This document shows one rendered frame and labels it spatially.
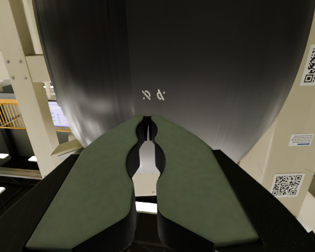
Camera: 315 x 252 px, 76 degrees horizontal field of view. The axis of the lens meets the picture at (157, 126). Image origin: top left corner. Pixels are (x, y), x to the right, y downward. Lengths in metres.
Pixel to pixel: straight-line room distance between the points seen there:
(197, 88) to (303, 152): 0.41
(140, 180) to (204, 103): 0.66
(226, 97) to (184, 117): 0.05
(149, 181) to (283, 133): 0.53
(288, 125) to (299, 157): 0.09
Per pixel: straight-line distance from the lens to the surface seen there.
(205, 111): 0.22
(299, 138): 0.55
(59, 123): 4.53
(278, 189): 0.61
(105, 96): 0.21
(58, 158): 1.03
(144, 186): 0.86
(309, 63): 0.49
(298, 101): 0.50
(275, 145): 0.53
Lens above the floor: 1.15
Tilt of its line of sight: 25 degrees up
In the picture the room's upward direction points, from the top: 179 degrees clockwise
